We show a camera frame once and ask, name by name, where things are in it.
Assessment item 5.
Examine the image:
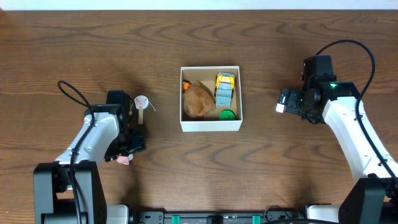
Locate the wooden pig rattle drum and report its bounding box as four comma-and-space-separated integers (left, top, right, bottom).
129, 95, 156, 125

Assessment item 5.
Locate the pink pig figurine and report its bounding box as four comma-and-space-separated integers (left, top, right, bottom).
116, 154, 134, 166

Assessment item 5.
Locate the white cardboard box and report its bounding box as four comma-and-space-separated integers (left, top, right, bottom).
180, 66, 243, 132

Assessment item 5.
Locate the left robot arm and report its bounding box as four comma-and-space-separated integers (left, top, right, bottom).
33, 90, 146, 224

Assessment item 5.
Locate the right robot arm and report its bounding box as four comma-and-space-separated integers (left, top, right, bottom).
276, 55, 397, 223

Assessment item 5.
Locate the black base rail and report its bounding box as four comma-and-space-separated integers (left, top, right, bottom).
124, 203, 343, 224

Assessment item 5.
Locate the green round disc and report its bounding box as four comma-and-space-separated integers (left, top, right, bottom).
219, 110, 236, 121

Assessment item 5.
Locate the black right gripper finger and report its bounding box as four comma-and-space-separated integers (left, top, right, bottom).
275, 88, 290, 113
285, 89, 301, 114

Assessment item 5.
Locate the brown plush toy with carrot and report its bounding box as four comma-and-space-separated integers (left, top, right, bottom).
182, 82, 216, 119

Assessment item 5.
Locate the yellow grey toy truck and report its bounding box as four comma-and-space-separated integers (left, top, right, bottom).
215, 72, 236, 108

